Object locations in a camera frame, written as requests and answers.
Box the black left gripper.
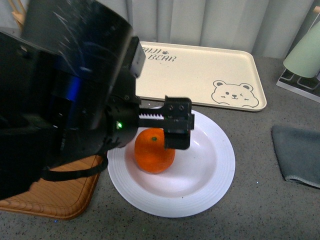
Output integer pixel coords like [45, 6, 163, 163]
[100, 70, 195, 153]

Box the orange mandarin fruit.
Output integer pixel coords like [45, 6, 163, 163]
[134, 128, 176, 174]

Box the white round plate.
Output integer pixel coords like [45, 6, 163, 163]
[107, 110, 236, 218]

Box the cream bear tray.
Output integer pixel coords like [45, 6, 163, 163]
[136, 41, 267, 112]

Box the grey cloth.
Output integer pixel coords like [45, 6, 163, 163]
[271, 125, 320, 188]

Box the grey curtain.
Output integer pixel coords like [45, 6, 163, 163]
[0, 0, 315, 59]

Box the white board holder stand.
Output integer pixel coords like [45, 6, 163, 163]
[276, 69, 320, 103]

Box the wooden cutting board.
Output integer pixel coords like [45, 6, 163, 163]
[0, 154, 106, 221]

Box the light green cutting board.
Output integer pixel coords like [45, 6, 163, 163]
[283, 22, 320, 78]

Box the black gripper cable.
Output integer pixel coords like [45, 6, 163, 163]
[41, 152, 109, 182]

